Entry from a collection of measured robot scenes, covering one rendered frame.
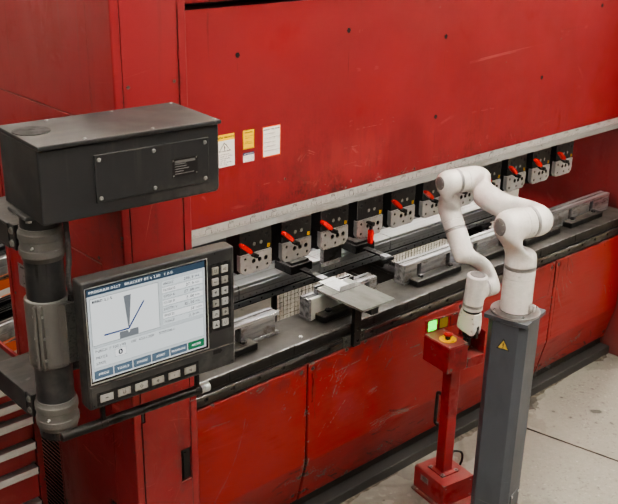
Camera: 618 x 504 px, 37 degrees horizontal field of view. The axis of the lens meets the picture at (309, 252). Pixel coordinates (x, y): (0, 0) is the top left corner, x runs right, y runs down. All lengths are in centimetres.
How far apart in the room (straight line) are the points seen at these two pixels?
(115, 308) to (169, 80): 74
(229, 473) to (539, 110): 225
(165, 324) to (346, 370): 148
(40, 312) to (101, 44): 77
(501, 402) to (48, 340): 193
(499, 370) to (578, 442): 121
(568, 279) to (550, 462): 99
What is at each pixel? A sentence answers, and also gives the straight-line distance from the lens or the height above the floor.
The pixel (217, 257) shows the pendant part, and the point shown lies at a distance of 249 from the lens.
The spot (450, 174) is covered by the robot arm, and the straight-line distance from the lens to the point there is 370.
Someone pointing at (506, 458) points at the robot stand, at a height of 40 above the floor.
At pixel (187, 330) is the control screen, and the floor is 139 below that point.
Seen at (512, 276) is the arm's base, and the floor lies 117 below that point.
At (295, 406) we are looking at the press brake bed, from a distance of 369.
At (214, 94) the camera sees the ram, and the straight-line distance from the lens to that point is 313.
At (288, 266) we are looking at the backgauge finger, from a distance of 389.
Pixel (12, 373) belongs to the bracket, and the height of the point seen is 121.
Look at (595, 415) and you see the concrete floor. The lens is 506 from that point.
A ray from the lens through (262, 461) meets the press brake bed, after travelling 370.
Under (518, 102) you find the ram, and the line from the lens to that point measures 442.
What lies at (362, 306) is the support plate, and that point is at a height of 100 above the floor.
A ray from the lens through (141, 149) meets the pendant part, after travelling 231.
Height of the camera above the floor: 250
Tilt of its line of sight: 21 degrees down
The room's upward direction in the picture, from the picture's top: 1 degrees clockwise
